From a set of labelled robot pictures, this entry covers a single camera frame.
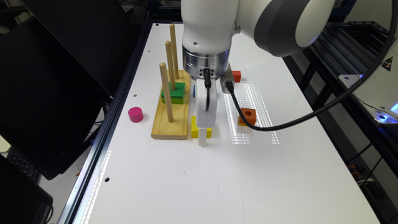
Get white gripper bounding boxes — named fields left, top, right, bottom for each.
left=195, top=79, right=217, bottom=146

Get yellow block with hole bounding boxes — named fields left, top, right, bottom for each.
left=190, top=116, right=212, bottom=138

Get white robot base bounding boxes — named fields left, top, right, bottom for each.
left=353, top=42, right=397, bottom=126

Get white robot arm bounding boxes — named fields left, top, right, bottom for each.
left=181, top=0, right=334, bottom=146

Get light green square block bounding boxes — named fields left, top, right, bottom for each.
left=161, top=98, right=184, bottom=105

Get thin yellow block under orange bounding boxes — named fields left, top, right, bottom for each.
left=238, top=116, right=246, bottom=126

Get dark green square block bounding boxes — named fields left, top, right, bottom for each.
left=169, top=82, right=185, bottom=100

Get orange block with hole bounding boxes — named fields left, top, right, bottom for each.
left=241, top=108, right=257, bottom=125

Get red rectangular block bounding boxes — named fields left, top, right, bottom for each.
left=232, top=70, right=241, bottom=83

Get pink cylinder block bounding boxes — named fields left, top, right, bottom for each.
left=128, top=107, right=144, bottom=123

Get wooden peg base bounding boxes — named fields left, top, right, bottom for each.
left=151, top=70, right=191, bottom=140

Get front wooden peg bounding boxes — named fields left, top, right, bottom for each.
left=159, top=62, right=174, bottom=123

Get wooden peg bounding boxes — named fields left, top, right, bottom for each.
left=169, top=24, right=180, bottom=80
left=165, top=40, right=177, bottom=91
left=159, top=62, right=174, bottom=123

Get middle wooden peg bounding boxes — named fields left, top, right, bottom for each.
left=165, top=40, right=177, bottom=91

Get rear wooden peg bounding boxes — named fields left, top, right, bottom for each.
left=169, top=24, right=180, bottom=80

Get black panel left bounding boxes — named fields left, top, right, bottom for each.
left=1, top=0, right=138, bottom=180

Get black keyboard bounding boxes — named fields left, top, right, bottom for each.
left=6, top=147, right=40, bottom=183

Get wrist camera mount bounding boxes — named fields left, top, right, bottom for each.
left=220, top=64, right=235, bottom=94

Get black aluminium frame right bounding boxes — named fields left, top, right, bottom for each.
left=281, top=0, right=398, bottom=175

